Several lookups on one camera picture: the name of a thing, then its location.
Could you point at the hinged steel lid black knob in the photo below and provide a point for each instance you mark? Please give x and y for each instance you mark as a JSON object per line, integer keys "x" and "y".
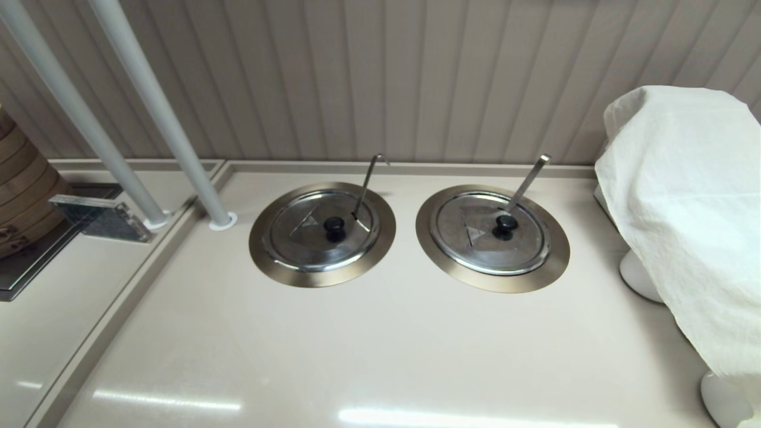
{"x": 475, "y": 249}
{"x": 309, "y": 244}

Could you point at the white round pole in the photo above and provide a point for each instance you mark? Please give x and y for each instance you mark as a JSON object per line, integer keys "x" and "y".
{"x": 160, "y": 107}
{"x": 71, "y": 101}

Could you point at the white round appliance foot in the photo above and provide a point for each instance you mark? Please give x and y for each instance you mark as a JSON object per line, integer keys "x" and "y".
{"x": 722, "y": 401}
{"x": 639, "y": 279}

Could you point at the grey metal block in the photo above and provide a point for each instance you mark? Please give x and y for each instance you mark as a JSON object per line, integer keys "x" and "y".
{"x": 107, "y": 220}

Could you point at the white cloth cover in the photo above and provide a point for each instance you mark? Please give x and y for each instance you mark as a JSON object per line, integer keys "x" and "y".
{"x": 684, "y": 196}

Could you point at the bamboo steamer stack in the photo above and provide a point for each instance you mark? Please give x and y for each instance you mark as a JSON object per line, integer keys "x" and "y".
{"x": 24, "y": 184}

